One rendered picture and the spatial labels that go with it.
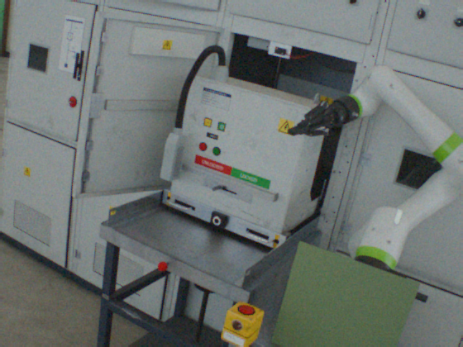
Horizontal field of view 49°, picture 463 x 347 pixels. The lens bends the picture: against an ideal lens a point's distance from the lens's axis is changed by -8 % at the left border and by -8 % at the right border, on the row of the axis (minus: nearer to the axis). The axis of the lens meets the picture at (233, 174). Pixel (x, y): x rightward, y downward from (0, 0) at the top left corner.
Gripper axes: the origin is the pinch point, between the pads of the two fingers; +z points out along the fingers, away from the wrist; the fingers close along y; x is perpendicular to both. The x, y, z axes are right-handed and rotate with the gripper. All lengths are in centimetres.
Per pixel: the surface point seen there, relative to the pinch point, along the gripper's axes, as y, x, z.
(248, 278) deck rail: 38, -10, 32
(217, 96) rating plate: -3.9, 37.1, 4.5
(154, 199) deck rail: 35, 51, 30
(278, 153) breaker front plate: 13.0, 11.8, -1.0
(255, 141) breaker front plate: 10.2, 20.3, 1.8
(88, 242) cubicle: 91, 127, 40
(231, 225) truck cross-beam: 40.7, 22.3, 14.3
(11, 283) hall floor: 107, 144, 86
